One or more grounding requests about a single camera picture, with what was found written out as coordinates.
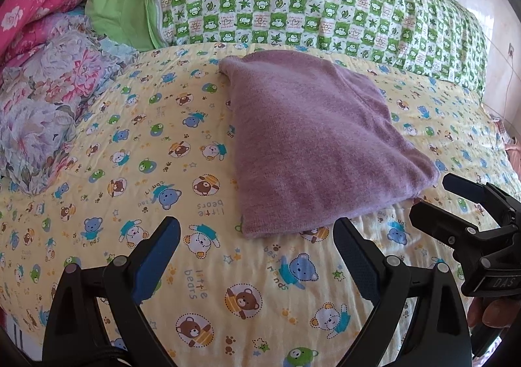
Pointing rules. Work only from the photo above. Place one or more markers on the pale floral quilt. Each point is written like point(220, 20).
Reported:
point(44, 106)

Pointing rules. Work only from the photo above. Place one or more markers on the person's right hand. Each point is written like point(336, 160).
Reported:
point(488, 310)

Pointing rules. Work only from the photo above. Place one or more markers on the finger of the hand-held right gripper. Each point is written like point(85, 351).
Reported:
point(468, 186)
point(441, 222)

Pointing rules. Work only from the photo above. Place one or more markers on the pink floral quilt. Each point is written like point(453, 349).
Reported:
point(36, 8)

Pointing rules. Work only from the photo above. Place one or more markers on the yellow bear-print blanket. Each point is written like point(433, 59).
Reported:
point(134, 155)

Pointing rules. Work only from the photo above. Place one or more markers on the pink cloth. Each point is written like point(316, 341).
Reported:
point(515, 159)

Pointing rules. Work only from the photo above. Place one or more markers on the purple knit sweater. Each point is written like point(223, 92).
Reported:
point(313, 139)

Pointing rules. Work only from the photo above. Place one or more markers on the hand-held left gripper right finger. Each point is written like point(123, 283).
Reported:
point(358, 263)

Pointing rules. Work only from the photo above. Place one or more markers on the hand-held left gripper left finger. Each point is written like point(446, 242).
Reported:
point(156, 259)

